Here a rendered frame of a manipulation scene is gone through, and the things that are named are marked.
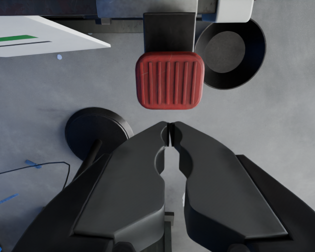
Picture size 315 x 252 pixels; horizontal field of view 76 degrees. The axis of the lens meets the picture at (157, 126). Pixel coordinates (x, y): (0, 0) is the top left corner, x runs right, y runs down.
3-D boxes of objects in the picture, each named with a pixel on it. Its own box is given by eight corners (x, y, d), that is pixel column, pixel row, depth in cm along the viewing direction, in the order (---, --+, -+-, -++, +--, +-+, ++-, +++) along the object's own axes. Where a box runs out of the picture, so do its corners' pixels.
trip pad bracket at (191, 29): (183, 13, 39) (198, 9, 21) (180, 65, 43) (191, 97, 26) (151, 13, 39) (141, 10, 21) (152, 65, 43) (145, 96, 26)
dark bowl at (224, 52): (266, 14, 83) (275, 14, 77) (251, 85, 97) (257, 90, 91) (193, 15, 84) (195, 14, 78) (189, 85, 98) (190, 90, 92)
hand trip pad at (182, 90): (196, 43, 26) (207, 53, 19) (192, 89, 29) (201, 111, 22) (141, 44, 26) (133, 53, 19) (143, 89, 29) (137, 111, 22)
